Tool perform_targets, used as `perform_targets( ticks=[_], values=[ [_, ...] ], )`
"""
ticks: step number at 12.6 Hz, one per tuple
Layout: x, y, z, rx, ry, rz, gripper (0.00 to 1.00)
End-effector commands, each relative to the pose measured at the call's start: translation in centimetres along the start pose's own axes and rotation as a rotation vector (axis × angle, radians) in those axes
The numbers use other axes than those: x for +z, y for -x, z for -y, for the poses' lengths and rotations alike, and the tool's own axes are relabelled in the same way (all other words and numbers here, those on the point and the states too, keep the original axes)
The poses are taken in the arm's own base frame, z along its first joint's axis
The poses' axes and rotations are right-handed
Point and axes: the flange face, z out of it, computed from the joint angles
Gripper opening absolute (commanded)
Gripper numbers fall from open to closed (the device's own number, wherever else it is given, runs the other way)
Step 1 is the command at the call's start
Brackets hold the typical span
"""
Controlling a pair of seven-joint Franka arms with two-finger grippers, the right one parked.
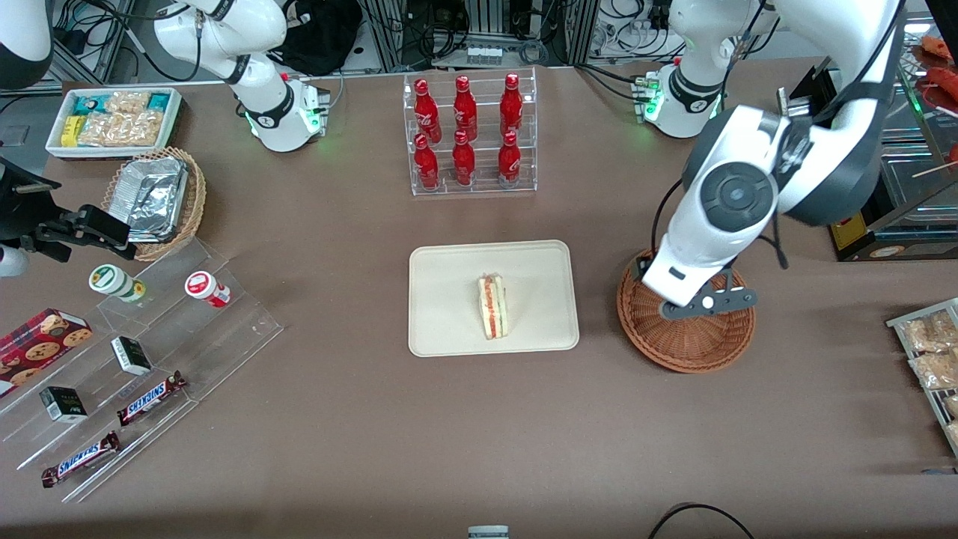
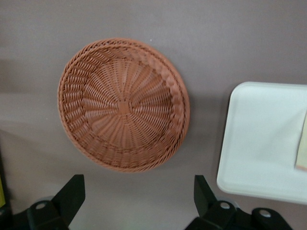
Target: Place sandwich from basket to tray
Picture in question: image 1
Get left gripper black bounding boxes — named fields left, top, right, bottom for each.
left=658, top=269, right=759, bottom=322

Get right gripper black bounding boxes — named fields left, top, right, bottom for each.
left=0, top=157, right=139, bottom=263

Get triangle sandwich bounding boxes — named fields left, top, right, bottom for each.
left=478, top=273, right=514, bottom=341

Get round brown wicker basket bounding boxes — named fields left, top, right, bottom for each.
left=617, top=247, right=756, bottom=374

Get tan wicker basket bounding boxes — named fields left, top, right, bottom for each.
left=100, top=147, right=207, bottom=262

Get cream rectangular tray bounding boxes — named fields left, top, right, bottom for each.
left=408, top=240, right=581, bottom=358

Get green lid white cup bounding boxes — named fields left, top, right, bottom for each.
left=88, top=264, right=147, bottom=304

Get stacked foil containers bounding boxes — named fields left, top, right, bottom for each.
left=118, top=156, right=189, bottom=243

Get large clear cracker pack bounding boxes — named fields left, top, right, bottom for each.
left=79, top=110, right=165, bottom=148

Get red cookie box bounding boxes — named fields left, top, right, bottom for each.
left=0, top=308, right=94, bottom=398

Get small black box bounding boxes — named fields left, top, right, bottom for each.
left=38, top=386, right=89, bottom=424
left=110, top=335, right=153, bottom=377

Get red lid white cup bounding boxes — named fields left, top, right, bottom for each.
left=184, top=270, right=232, bottom=309

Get white snack bin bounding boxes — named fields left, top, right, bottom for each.
left=45, top=87, right=183, bottom=161

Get black food warmer appliance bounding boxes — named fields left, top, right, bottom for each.
left=777, top=11, right=958, bottom=263

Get clear acrylic tiered stand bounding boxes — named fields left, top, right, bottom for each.
left=0, top=237, right=284, bottom=505

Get snickers bar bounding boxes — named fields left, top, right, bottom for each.
left=40, top=430, right=122, bottom=489
left=116, top=371, right=189, bottom=427

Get grey snack rack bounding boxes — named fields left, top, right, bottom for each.
left=886, top=297, right=958, bottom=458

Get clear bagged pastry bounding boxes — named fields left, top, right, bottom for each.
left=901, top=310, right=958, bottom=353
left=909, top=350, right=958, bottom=392

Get red cola bottle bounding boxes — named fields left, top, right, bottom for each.
left=414, top=135, right=441, bottom=191
left=498, top=132, right=522, bottom=185
left=452, top=130, right=477, bottom=187
left=454, top=76, right=479, bottom=142
left=500, top=73, right=524, bottom=136
left=414, top=79, right=443, bottom=144

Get steel warmer pan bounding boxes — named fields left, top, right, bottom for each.
left=893, top=73, right=926, bottom=143
left=879, top=142, right=958, bottom=225

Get clear acrylic bottle rack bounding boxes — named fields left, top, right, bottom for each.
left=403, top=67, right=538, bottom=197

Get black bag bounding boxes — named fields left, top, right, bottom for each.
left=277, top=0, right=364, bottom=76

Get metal equipment rack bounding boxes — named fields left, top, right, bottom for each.
left=359, top=0, right=599, bottom=73

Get black looped cable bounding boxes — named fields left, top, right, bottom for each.
left=647, top=502, right=757, bottom=539

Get black arm base cable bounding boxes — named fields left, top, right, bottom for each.
left=575, top=63, right=649, bottom=103

